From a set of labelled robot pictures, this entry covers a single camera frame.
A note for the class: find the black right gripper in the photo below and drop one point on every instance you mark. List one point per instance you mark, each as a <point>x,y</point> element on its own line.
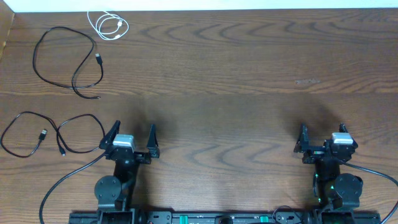
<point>303,145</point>

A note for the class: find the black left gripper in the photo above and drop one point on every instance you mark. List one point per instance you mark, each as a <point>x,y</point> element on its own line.
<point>153,149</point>

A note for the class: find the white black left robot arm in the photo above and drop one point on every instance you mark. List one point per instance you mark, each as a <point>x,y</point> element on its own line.
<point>114,192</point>

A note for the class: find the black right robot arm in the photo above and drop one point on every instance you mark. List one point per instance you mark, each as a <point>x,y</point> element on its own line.
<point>338,193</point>

